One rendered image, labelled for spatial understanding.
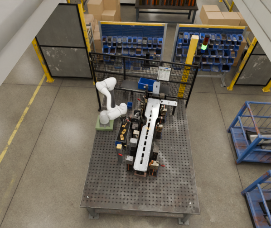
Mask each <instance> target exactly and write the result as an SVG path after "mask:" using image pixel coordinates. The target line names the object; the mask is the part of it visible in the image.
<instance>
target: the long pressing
mask: <svg viewBox="0 0 271 228"><path fill-rule="evenodd" d="M159 108H160V100H159V99H153V98H149V99H148V101H147V106H146V109H145V117H146V118H147V122H146V125H145V126H143V127H142V131H141V135H140V140H139V145H138V149H137V153H136V157H135V163H134V169H135V170H137V171H143V172H145V171H147V167H148V162H149V156H150V149H151V144H152V138H153V133H154V128H155V121H156V119H157V118H158V114H159ZM151 110H152V113H151V112H150V111H151ZM150 115H152V116H151V117H150ZM149 119H151V121H149ZM148 123H150V128H151V130H149V132H148V135H146V131H147V129H146V127H148ZM145 136H147V140H146V139H145ZM145 141H146V145H144V142H145ZM143 147H145V151H143ZM142 153H144V157H143V159H141V158H142V157H141V156H142ZM141 160H143V162H142V164H140V161H141Z"/></svg>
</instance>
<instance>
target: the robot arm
mask: <svg viewBox="0 0 271 228"><path fill-rule="evenodd" d="M115 84H116V79H115V78H113V77H111V78H107V79H105V80H104V81H101V82H97V83H96V88H97V89H98V90H99V91H100V92H101V93H103V94H104V95H106V96H107V105H106V106H107V110H103V111H102V112H101V113H100V116H99V118H100V127H104V128H106V126H109V127H110V120H113V119H116V118H118V117H120V119H121V121H122V123H123V125H125V124H126V123H127V121H128V118H127V117H126V115H127V105H126V104H125V103H121V104H120V106H117V105H116V103H115V96H114V87H115Z"/></svg>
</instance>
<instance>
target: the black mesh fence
mask: <svg viewBox="0 0 271 228"><path fill-rule="evenodd" d="M92 54H96V56H98V55H104V56H113V57H119V58H123V61H122V62H123V66H122V67H124V71H122V72H123V73H121V72H119V73H117V72H116V73H115V72H112V71H104V70H97V69H96V70H95V69H94V68H95V67H94V64H93V63H94V62H93V61H94V60H93V59H92V58H93V57H92V56H93V55H92ZM89 57H90V62H91V66H92V72H93V78H94V82H95V85H96V83H97V81H99V80H97V79H96V77H97V76H96V74H95V72H98V73H99V72H100V73H102V72H103V74H104V73H107V74H109V76H110V75H111V74H113V75H120V76H121V75H122V76H124V80H126V77H128V76H129V77H131V76H132V77H136V78H139V79H140V78H141V77H142V78H146V79H152V80H155V81H157V82H159V81H162V80H157V78H153V77H152V78H151V77H146V76H137V75H131V74H127V73H126V59H125V58H127V60H129V59H135V61H136V59H137V60H144V61H150V63H151V64H153V63H152V62H159V64H158V63H157V64H158V65H159V66H161V65H164V64H162V63H166V64H167V63H168V64H172V66H174V65H173V64H175V65H182V66H189V67H196V70H195V71H194V72H195V73H194V76H193V78H192V79H193V80H192V82H191V83H189V82H183V81H174V80H169V81H168V82H169V83H170V82H171V83H177V84H179V83H180V84H184V85H186V84H187V85H190V86H191V87H190V89H188V90H189V93H188V97H187V98H186V97H185V98H181V97H175V96H174V95H173V96H169V95H167V96H166V97H170V98H177V99H183V100H186V104H185V108H187V104H188V101H189V98H190V95H191V92H192V88H193V85H194V82H195V79H196V76H197V73H198V69H199V66H197V65H190V64H183V63H176V62H166V61H159V60H151V59H144V58H137V57H127V56H120V55H113V54H105V53H98V52H89ZM106 58H108V57H106ZM113 59H115V58H113ZM116 59H118V58H116ZM104 60H105V59H104ZM107 60H108V59H107ZM111 61H112V60H111ZM137 62H139V61H137ZM128 63H130V62H128ZM144 63H146V62H144ZM116 64H119V63H116ZM135 64H137V63H135ZM154 64H155V63H154ZM120 65H122V63H120ZM127 65H129V64H127ZM138 65H140V63H138ZM141 65H142V64H141ZM145 65H146V64H145ZM98 66H99V65H98ZM116 66H118V65H116ZM169 66H170V65H169ZM137 67H139V66H137ZM140 67H143V66H140ZM175 67H176V66H175ZM143 68H144V67H143ZM98 69H100V68H98ZM118 69H120V68H118ZM106 70H108V69H106ZM109 70H110V69H109ZM139 70H140V68H139ZM142 70H144V69H142ZM118 71H121V70H118ZM142 72H144V71H142ZM98 75H100V74H98ZM107 76H108V75H107ZM98 77H99V76H98ZM112 77H113V76H112ZM103 78H105V77H104V76H103ZM106 78H108V77H106ZM118 78H119V76H118ZM127 79H129V78H127ZM130 80H131V78H130ZM136 80H138V79H136ZM190 81H191V80H190ZM136 82H137V81H136ZM165 82H167V81H165ZM118 86H119V85H118ZM95 87H96V86H95ZM114 89H116V90H124V91H125V92H126V91H131V90H127V89H120V88H116V86H115V87H114ZM96 92H97V98H98V103H99V109H98V111H101V102H100V97H99V92H98V89H97V88H96ZM133 92H137V93H143V94H145V92H141V91H135V90H133Z"/></svg>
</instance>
